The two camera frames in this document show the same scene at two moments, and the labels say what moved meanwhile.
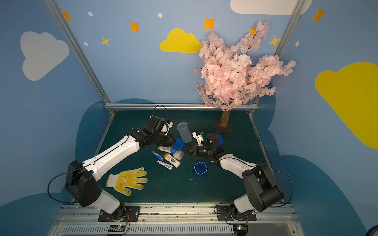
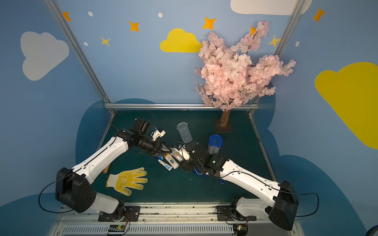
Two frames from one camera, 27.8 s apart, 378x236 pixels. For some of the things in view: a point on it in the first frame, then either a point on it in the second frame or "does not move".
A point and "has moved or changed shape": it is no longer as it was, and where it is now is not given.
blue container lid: x=201 y=167 does not move
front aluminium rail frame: x=280 y=220 does not move
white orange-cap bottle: x=169 y=158 does not move
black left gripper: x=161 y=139 -> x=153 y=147
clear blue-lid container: x=184 y=132 does not move
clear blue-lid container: x=177 y=149 has moved or changed shape
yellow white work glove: x=122 y=180 does not move
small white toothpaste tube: x=165 y=165 does not move
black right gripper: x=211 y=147 -> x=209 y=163
